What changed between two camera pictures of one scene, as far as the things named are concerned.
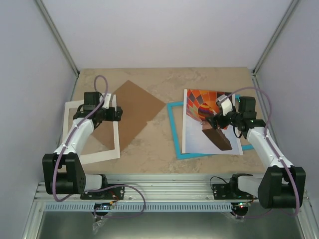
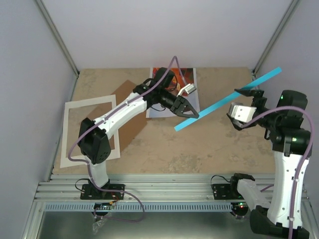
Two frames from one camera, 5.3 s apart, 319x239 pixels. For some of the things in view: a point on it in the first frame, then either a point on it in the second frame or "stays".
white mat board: [95, 157] stays
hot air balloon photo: [199, 136] -> [158, 110]
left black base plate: [112, 193] stays
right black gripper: [214, 119] -> [258, 99]
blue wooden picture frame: [245, 147] -> [209, 109]
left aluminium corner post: [58, 36] stays
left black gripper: [119, 113] -> [178, 105]
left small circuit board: [103, 206] stays
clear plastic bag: [97, 225] stays
